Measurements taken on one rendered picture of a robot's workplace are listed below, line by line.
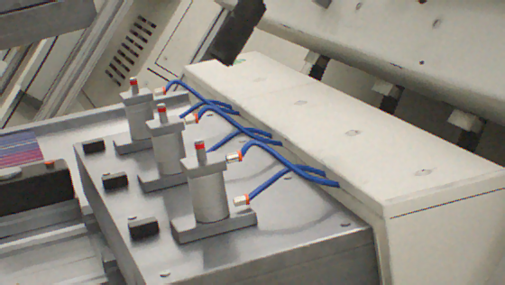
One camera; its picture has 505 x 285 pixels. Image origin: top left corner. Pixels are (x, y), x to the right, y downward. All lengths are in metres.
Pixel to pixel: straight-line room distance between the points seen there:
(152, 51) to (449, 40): 1.34
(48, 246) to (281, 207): 0.25
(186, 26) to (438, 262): 1.44
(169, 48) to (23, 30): 0.28
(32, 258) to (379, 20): 0.33
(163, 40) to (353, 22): 1.19
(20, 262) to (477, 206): 0.38
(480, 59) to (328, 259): 0.16
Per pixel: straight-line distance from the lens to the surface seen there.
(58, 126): 1.16
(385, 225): 0.54
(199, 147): 0.57
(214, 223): 0.58
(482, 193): 0.56
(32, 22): 1.91
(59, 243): 0.80
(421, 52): 0.67
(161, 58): 1.96
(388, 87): 0.86
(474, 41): 0.63
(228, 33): 0.59
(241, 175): 0.68
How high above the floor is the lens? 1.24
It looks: 3 degrees down
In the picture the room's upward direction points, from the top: 31 degrees clockwise
